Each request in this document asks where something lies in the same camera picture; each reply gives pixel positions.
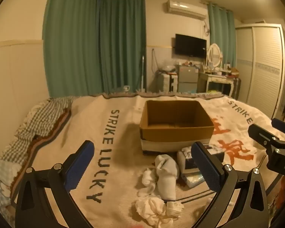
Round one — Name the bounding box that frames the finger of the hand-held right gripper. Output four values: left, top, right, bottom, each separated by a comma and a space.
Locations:
272, 118, 285, 138
248, 123, 285, 149

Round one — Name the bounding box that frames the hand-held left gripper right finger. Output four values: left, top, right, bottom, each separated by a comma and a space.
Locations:
191, 141, 269, 228

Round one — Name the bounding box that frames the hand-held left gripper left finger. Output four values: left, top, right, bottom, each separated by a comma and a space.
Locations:
14, 140, 95, 228

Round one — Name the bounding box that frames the light blue tissue pack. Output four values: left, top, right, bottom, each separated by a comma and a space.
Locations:
182, 171, 207, 188

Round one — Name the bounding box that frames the dark blue white tissue pack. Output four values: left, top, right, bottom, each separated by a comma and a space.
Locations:
177, 146, 225, 174

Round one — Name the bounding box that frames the large white sock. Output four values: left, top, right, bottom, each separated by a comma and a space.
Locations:
155, 154, 180, 200

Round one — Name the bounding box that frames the brown cardboard box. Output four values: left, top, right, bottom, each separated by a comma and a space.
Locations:
139, 100, 215, 156

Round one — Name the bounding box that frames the small white tagged sock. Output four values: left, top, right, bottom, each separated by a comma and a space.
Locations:
166, 201, 184, 216

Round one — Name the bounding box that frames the printed beige blanket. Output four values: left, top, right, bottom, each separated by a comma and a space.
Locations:
11, 94, 285, 228

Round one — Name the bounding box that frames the dark suitcase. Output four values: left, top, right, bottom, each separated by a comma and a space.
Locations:
233, 77, 241, 99

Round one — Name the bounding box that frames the green checked bedsheet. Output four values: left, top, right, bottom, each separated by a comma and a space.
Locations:
0, 96, 74, 162

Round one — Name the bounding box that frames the white louvred wardrobe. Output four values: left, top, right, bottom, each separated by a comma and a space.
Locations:
235, 24, 285, 121

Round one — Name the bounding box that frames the white dressing table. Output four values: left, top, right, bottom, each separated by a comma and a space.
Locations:
199, 72, 235, 98

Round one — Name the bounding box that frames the light blue checked cloth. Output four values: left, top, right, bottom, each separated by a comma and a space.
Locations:
0, 159, 17, 207

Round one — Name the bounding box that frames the white oval mirror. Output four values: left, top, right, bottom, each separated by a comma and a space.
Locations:
207, 43, 222, 68

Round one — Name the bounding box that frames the grey mini fridge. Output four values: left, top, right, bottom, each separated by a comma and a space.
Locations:
176, 65, 201, 93

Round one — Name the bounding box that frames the white suitcase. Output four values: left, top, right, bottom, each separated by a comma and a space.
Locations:
158, 72, 178, 93

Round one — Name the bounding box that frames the narrow green curtain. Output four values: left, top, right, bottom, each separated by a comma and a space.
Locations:
208, 2, 237, 98

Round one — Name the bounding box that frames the clear plastic bag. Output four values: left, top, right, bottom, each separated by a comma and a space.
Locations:
158, 65, 176, 73

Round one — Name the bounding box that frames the white mop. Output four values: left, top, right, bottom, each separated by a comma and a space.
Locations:
135, 56, 146, 93

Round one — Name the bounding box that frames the wide green curtain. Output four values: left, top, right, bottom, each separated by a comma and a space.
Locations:
43, 0, 100, 98

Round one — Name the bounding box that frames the green corner curtain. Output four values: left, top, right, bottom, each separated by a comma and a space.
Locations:
96, 0, 147, 93

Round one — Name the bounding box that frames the white air conditioner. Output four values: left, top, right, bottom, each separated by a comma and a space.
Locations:
166, 0, 207, 21

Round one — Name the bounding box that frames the black wall television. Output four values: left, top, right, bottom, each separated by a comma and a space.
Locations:
175, 34, 207, 59

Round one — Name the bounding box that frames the black hanging cable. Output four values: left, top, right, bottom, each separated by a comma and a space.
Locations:
152, 49, 162, 73

